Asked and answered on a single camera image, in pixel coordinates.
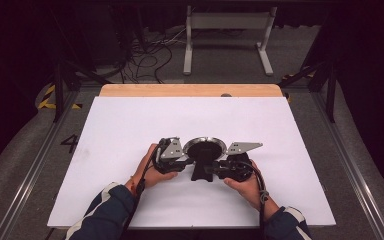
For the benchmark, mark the white metal stand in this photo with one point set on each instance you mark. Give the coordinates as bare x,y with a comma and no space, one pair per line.
228,20

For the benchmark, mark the black metal stand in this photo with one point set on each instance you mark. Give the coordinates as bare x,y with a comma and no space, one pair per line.
59,90
330,90

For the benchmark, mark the oval silver photo frame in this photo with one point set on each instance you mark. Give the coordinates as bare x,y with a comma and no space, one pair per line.
204,151

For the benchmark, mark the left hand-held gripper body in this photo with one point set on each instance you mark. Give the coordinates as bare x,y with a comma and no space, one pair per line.
170,150

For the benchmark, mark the person's right hand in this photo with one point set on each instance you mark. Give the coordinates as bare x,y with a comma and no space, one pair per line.
248,191

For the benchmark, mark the dark round table grommet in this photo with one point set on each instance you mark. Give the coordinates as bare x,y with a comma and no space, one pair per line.
226,95

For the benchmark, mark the white table board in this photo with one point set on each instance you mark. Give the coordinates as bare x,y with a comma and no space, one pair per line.
120,133

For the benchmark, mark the person's left hand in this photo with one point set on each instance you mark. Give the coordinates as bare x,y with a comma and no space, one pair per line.
151,176

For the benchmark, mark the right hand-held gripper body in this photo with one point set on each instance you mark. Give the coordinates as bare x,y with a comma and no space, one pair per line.
238,168

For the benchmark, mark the aluminium floor rail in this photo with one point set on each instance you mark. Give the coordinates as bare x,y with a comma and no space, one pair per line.
356,180
30,176

